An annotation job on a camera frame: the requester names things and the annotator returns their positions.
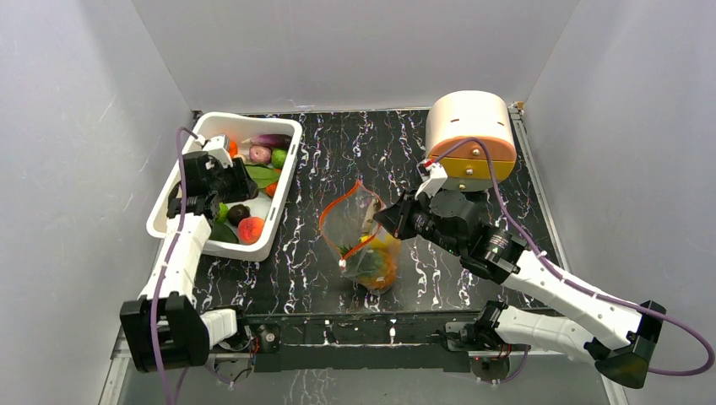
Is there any purple cable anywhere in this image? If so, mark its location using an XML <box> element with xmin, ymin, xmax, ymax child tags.
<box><xmin>149</xmin><ymin>127</ymin><xmax>199</xmax><ymax>405</ymax></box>
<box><xmin>425</xmin><ymin>137</ymin><xmax>716</xmax><ymax>378</ymax></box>

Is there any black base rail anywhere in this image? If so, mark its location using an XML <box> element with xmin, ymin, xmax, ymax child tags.
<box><xmin>212</xmin><ymin>311</ymin><xmax>510</xmax><ymax>375</ymax></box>

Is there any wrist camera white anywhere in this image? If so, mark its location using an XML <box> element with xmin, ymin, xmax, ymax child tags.
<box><xmin>415</xmin><ymin>159</ymin><xmax>448</xmax><ymax>199</ymax></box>
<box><xmin>202</xmin><ymin>134</ymin><xmax>233</xmax><ymax>168</ymax></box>

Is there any round drawer cabinet cream orange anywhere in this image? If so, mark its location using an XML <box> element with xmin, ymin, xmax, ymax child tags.
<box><xmin>426</xmin><ymin>90</ymin><xmax>517</xmax><ymax>192</ymax></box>

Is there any peach fruit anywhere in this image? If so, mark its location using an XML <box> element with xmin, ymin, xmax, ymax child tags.
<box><xmin>237</xmin><ymin>217</ymin><xmax>265</xmax><ymax>245</ymax></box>

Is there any white plastic bin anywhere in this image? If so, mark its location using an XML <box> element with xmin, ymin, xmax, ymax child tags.
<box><xmin>145</xmin><ymin>111</ymin><xmax>304</xmax><ymax>262</ymax></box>

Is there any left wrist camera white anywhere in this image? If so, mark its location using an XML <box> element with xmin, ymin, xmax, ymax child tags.
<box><xmin>202</xmin><ymin>134</ymin><xmax>233</xmax><ymax>168</ymax></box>

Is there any clear zip bag orange zipper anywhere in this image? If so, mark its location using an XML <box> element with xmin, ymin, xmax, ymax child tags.
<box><xmin>318</xmin><ymin>181</ymin><xmax>401</xmax><ymax>295</ymax></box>

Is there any toy pineapple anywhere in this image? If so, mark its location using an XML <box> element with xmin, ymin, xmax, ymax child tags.
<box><xmin>339</xmin><ymin>247</ymin><xmax>401</xmax><ymax>295</ymax></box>

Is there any red onion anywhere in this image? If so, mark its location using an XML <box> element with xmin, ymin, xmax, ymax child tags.
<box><xmin>249</xmin><ymin>145</ymin><xmax>273</xmax><ymax>165</ymax></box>

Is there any yellow banana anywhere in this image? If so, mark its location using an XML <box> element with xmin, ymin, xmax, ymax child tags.
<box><xmin>360</xmin><ymin>233</ymin><xmax>400</xmax><ymax>250</ymax></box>

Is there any orange fruit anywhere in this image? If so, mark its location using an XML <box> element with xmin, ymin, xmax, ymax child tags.
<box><xmin>228</xmin><ymin>140</ymin><xmax>239</xmax><ymax>159</ymax></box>

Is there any purple eggplant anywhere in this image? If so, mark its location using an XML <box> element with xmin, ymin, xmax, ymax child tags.
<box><xmin>242</xmin><ymin>133</ymin><xmax>292</xmax><ymax>149</ymax></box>

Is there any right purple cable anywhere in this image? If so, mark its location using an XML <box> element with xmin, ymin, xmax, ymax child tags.
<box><xmin>425</xmin><ymin>137</ymin><xmax>716</xmax><ymax>378</ymax></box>

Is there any green vegetable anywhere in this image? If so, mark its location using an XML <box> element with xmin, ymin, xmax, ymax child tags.
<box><xmin>271</xmin><ymin>148</ymin><xmax>288</xmax><ymax>170</ymax></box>

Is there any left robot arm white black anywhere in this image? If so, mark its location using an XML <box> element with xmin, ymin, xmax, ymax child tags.
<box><xmin>119</xmin><ymin>151</ymin><xmax>258</xmax><ymax>372</ymax></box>

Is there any green leaf toy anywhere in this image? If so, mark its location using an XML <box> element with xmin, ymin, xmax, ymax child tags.
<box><xmin>246</xmin><ymin>165</ymin><xmax>281</xmax><ymax>189</ymax></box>

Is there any red tomato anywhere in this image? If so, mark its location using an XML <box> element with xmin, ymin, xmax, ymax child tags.
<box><xmin>264</xmin><ymin>182</ymin><xmax>278</xmax><ymax>197</ymax></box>

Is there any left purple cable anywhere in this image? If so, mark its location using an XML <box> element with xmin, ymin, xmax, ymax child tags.
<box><xmin>149</xmin><ymin>127</ymin><xmax>199</xmax><ymax>405</ymax></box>

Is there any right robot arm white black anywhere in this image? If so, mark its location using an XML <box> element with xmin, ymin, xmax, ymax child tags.
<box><xmin>373</xmin><ymin>190</ymin><xmax>666</xmax><ymax>389</ymax></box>

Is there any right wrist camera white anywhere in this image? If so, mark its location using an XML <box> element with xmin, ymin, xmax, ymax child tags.
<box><xmin>415</xmin><ymin>159</ymin><xmax>448</xmax><ymax>199</ymax></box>

